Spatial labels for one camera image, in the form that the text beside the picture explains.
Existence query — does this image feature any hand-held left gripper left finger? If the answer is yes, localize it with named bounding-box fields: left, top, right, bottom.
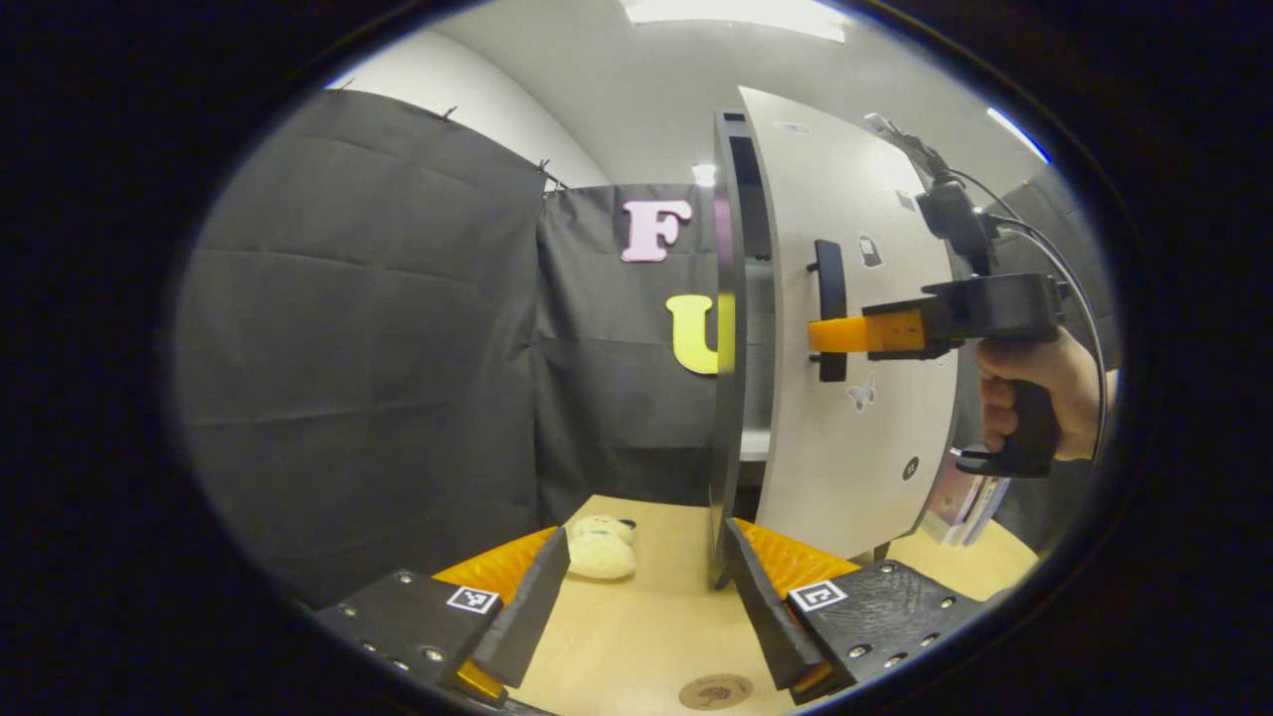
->
left=316, top=527, right=571, bottom=709

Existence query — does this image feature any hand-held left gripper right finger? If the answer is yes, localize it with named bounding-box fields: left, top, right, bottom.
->
left=723, top=517, right=986, bottom=707

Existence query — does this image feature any black door handle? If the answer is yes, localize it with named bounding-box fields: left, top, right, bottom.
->
left=808, top=239, right=848, bottom=384

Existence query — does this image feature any round brown coaster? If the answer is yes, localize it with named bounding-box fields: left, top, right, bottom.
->
left=679, top=673, right=755, bottom=711

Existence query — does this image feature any grey cabinet door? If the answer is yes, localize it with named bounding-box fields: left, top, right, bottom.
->
left=741, top=87, right=961, bottom=560

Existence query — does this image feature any cream plush toy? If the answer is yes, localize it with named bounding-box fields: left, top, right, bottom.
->
left=567, top=514, right=638, bottom=582

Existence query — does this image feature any pink cover book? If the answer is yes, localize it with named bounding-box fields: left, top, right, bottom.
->
left=920, top=447, right=986, bottom=543

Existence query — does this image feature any pale spine book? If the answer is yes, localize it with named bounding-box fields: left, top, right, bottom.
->
left=970, top=477, right=1012, bottom=548

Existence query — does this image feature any black backdrop cloth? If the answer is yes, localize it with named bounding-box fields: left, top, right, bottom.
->
left=174, top=88, right=1123, bottom=610

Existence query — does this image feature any right hand-held gripper cable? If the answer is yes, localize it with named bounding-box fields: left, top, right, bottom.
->
left=950, top=167, right=1110, bottom=468

